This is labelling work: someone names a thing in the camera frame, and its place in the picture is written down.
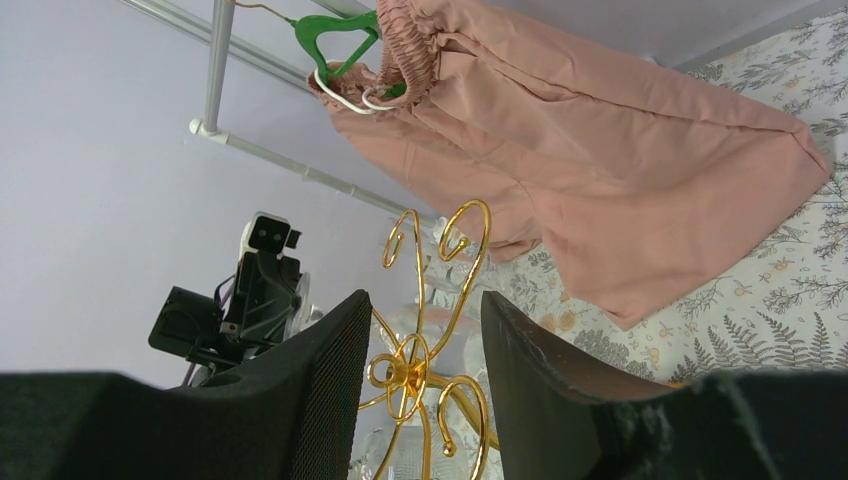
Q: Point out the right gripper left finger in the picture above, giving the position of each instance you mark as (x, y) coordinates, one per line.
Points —
(289, 413)

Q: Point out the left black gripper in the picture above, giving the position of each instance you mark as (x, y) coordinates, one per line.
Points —
(265, 299)

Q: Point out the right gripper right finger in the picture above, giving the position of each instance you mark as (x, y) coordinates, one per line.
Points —
(563, 414)

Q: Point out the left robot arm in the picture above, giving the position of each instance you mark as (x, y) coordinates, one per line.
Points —
(188, 327)

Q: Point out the gold wine glass rack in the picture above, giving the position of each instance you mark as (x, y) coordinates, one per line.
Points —
(402, 375)

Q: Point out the floral table cloth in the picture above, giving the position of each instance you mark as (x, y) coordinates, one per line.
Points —
(783, 306)

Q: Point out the pink shorts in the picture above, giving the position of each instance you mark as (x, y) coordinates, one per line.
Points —
(643, 183)

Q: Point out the metal frame pole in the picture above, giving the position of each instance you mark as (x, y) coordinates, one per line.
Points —
(256, 99)

